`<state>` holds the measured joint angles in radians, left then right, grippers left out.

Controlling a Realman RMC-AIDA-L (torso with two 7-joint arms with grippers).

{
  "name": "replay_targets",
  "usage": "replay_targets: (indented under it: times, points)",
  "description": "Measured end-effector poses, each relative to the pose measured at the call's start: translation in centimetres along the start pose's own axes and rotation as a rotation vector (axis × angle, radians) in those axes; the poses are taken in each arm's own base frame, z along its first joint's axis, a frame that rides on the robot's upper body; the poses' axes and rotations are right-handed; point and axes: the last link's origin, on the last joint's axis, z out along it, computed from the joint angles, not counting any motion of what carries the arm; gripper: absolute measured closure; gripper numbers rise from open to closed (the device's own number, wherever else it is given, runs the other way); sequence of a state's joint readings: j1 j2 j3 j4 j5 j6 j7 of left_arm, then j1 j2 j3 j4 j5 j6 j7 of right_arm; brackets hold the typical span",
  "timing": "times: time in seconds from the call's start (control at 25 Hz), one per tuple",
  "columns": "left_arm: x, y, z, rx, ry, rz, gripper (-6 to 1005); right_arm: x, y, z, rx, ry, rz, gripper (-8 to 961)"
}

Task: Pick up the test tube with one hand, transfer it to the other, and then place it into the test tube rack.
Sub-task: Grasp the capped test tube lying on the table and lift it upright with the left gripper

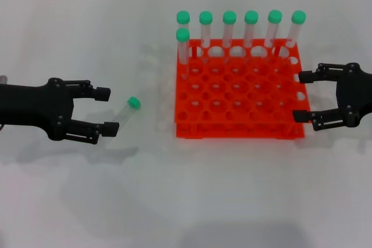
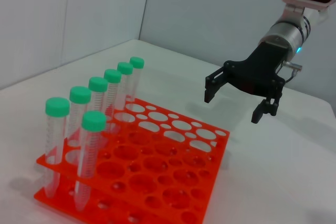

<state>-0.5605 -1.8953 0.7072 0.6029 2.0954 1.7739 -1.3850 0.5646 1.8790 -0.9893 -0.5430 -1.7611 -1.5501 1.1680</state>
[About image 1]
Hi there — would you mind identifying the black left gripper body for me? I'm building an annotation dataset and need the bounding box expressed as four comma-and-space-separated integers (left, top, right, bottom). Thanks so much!
0, 77, 76, 141

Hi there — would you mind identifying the orange test tube rack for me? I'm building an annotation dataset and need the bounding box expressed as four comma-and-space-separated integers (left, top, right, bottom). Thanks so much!
173, 38, 313, 140

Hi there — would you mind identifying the clear test tube green cap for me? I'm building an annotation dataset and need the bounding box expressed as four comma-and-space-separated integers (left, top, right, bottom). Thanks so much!
176, 27, 191, 82
176, 10, 192, 33
222, 10, 237, 64
263, 9, 283, 60
106, 96, 142, 149
199, 10, 214, 64
284, 10, 307, 57
244, 10, 259, 63

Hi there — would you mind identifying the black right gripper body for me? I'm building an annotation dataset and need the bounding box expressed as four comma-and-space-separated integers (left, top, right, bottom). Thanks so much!
335, 62, 372, 128

